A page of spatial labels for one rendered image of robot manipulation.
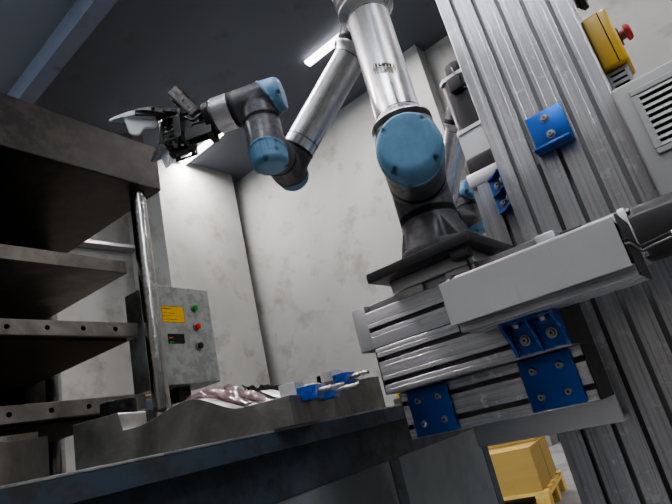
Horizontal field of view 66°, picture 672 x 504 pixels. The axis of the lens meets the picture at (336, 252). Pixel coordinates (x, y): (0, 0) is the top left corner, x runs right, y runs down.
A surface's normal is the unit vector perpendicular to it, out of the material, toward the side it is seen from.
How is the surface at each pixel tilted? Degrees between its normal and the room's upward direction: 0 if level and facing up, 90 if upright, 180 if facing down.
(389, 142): 97
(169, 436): 90
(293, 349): 90
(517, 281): 90
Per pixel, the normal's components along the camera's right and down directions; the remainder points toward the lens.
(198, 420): -0.31, -0.24
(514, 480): -0.50, -0.17
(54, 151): 0.79, -0.37
